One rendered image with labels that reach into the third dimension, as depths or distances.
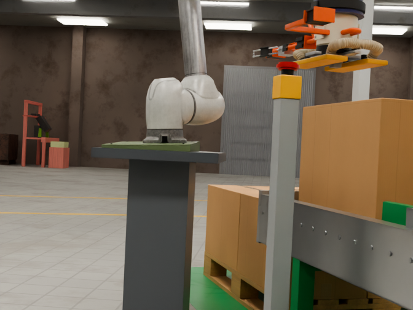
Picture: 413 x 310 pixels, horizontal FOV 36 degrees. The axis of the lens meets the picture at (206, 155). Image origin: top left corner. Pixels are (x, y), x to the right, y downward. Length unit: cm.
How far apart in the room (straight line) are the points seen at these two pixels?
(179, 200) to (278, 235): 74
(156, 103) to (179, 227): 52
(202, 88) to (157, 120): 27
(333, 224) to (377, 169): 22
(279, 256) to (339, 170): 45
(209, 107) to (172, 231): 57
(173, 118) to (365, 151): 90
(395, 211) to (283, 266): 37
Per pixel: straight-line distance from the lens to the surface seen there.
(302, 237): 215
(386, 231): 170
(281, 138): 189
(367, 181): 204
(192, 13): 284
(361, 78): 624
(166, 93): 261
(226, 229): 341
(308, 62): 266
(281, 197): 189
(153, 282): 262
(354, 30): 264
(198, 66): 279
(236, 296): 326
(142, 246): 260
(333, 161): 225
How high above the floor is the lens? 78
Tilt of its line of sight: 1 degrees down
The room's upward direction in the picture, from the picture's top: 3 degrees clockwise
